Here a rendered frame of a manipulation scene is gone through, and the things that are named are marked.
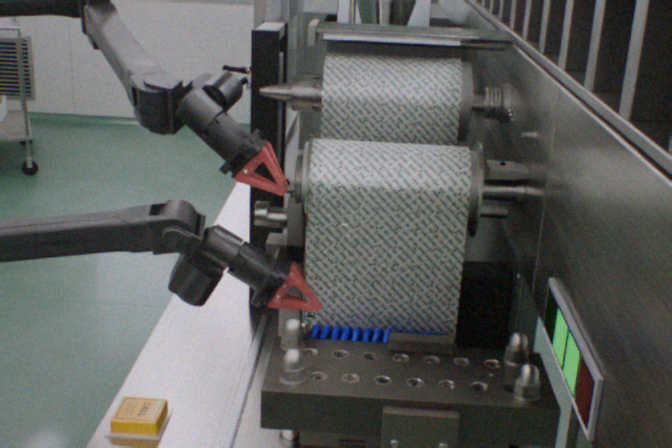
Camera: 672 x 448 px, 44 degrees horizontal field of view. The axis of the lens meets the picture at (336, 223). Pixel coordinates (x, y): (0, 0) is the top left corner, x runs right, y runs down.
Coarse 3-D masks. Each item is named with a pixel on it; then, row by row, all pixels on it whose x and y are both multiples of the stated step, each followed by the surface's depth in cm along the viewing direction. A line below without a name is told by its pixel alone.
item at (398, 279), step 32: (320, 256) 127; (352, 256) 126; (384, 256) 126; (416, 256) 126; (448, 256) 125; (320, 288) 128; (352, 288) 128; (384, 288) 128; (416, 288) 127; (448, 288) 127; (320, 320) 130; (352, 320) 130; (384, 320) 130; (416, 320) 129; (448, 320) 129
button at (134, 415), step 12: (120, 408) 126; (132, 408) 126; (144, 408) 126; (156, 408) 126; (120, 420) 123; (132, 420) 123; (144, 420) 123; (156, 420) 123; (120, 432) 123; (132, 432) 123; (144, 432) 123; (156, 432) 123
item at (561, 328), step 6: (558, 312) 98; (558, 318) 98; (558, 324) 97; (564, 324) 95; (558, 330) 97; (564, 330) 94; (558, 336) 97; (564, 336) 94; (558, 342) 97; (564, 342) 94; (558, 348) 97; (564, 348) 94; (558, 354) 97; (558, 360) 96
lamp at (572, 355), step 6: (570, 336) 92; (570, 342) 91; (570, 348) 91; (576, 348) 89; (570, 354) 91; (576, 354) 89; (570, 360) 91; (576, 360) 89; (570, 366) 91; (576, 366) 88; (564, 372) 93; (570, 372) 91; (570, 378) 91; (570, 384) 90
